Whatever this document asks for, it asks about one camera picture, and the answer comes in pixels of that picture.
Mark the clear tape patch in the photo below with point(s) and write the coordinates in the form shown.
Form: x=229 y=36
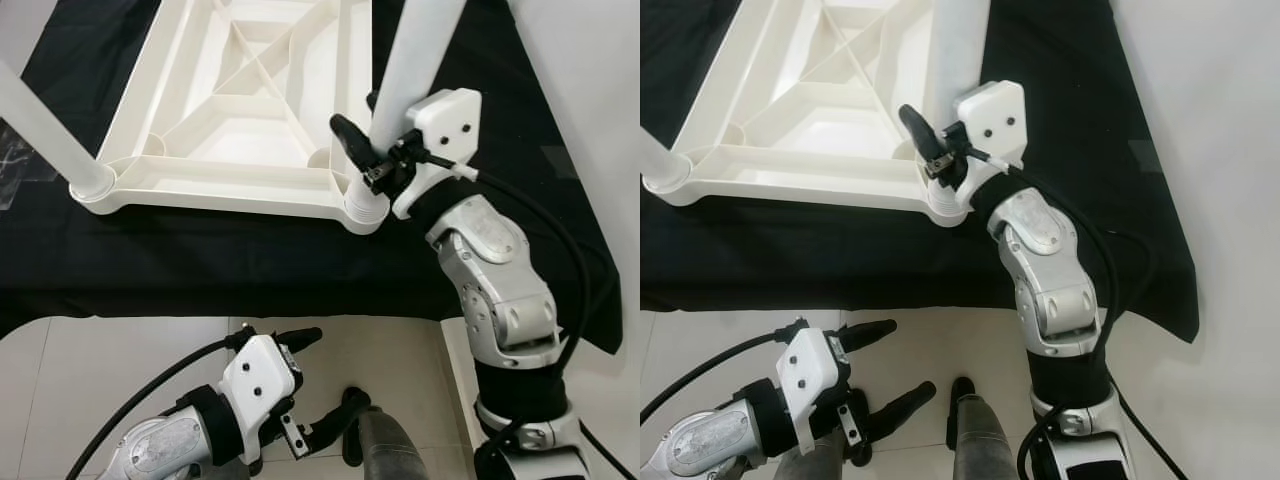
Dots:
x=20 y=165

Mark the grey robot left leg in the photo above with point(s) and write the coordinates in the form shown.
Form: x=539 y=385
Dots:
x=810 y=462

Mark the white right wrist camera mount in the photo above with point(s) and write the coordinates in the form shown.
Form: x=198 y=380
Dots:
x=450 y=115
x=1000 y=110

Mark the white plastic table leg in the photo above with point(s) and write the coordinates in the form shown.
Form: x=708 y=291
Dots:
x=960 y=40
x=40 y=125
x=660 y=165
x=420 y=50

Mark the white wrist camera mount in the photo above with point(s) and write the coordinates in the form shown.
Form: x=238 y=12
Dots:
x=255 y=375
x=450 y=115
x=1000 y=110
x=805 y=365

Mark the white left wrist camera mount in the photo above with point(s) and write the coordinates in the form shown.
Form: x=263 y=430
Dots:
x=805 y=365
x=255 y=375

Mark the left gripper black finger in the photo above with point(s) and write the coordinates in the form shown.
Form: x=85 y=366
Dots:
x=338 y=420
x=300 y=338
x=900 y=408
x=870 y=335

